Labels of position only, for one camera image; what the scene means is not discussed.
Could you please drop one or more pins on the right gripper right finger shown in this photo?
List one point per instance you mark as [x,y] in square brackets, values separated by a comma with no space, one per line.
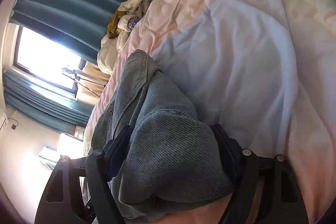
[281,199]

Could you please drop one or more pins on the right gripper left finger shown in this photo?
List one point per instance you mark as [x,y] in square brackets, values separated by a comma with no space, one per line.
[78,190]

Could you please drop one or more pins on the blue denim jeans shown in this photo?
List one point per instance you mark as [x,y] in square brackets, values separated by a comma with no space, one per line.
[173,161]

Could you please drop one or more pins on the teal left curtain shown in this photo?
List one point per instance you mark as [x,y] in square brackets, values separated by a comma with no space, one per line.
[54,111]

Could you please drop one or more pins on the peach sweater on rack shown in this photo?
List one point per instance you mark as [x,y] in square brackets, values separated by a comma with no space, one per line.
[91,86]

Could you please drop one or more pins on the window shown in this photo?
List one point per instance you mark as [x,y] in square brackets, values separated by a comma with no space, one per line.
[44,59]

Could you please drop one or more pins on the cream puffer jacket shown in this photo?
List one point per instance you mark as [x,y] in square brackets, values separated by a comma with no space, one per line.
[111,48]

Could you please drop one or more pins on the mustard yellow garment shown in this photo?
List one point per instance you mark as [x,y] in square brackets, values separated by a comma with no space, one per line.
[112,29]

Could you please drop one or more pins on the pastel tie-dye duvet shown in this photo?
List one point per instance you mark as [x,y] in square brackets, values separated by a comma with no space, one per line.
[262,69]

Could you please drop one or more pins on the camera tripod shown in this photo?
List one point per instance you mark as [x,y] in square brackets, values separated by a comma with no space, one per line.
[77,76]

